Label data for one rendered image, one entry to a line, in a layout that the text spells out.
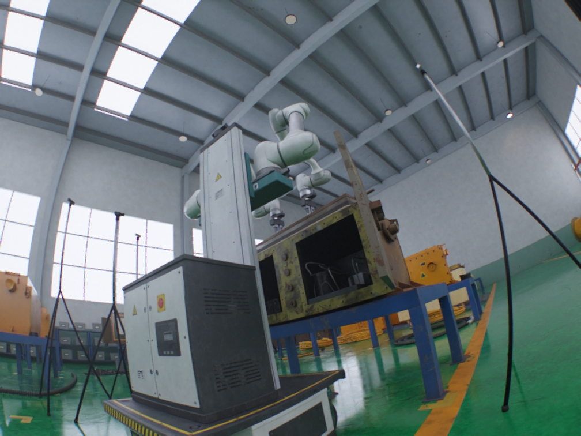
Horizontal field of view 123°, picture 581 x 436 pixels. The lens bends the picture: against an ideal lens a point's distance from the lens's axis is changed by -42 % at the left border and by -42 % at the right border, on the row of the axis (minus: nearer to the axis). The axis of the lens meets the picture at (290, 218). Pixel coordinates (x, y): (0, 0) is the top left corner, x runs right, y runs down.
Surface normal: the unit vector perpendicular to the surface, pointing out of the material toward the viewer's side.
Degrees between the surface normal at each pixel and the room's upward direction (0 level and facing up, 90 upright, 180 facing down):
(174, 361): 90
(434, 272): 90
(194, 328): 90
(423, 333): 90
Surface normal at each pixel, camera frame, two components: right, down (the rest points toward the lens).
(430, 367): -0.71, -0.17
